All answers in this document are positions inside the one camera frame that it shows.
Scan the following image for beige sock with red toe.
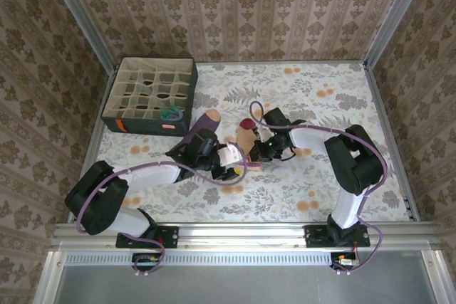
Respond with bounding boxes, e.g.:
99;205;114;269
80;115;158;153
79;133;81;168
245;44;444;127
237;120;266;174
237;118;266;174

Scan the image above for light blue sock green toe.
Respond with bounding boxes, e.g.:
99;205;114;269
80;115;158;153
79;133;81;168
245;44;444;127
159;104;185;121

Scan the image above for dark fabric divider organizer box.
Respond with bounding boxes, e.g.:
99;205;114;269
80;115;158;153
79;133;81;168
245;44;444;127
100;56;199;137

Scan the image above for floral printed tablecloth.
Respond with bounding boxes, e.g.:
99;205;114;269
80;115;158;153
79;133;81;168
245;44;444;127
80;61;410;223

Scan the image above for grey metal panel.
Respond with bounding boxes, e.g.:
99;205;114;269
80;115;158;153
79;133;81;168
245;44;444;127
33;249;456;304

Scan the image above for black power connector box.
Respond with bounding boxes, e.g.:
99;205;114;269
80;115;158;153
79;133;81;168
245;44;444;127
329;251;361;276
131;252;165;277

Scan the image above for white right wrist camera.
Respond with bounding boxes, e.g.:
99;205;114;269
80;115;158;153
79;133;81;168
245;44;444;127
254;126;274;142

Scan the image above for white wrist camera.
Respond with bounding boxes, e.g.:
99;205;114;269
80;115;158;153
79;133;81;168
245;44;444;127
217;142;244;169
254;126;274;142

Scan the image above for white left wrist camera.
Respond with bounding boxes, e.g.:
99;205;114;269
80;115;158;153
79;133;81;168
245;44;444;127
217;142;244;169

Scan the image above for long aluminium mounting rail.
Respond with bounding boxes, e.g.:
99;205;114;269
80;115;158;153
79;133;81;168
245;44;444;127
52;221;438;251

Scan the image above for thin aluminium table edge rail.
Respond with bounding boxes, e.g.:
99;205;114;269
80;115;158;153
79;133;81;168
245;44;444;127
194;58;368;67

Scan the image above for slotted grey cable tray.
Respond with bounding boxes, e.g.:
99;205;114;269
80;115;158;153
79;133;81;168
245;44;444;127
63;251;338;266

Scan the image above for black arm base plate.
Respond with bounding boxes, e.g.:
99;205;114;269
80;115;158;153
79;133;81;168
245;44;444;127
116;226;179;249
305;225;371;248

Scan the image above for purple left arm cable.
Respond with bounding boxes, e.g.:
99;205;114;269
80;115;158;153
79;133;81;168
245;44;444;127
76;142;249;277

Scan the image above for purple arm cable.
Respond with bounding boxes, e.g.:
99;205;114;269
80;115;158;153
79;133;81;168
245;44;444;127
76;142;249;277
248;100;389;277

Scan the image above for aluminium table side rail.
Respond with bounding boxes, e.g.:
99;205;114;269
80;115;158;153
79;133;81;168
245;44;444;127
363;61;421;222
69;67;119;225

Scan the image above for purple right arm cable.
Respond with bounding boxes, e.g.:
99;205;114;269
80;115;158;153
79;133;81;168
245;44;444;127
248;100;389;277

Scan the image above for aluminium frame post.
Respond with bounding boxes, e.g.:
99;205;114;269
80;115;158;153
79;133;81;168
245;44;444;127
363;0;434;70
41;0;118;72

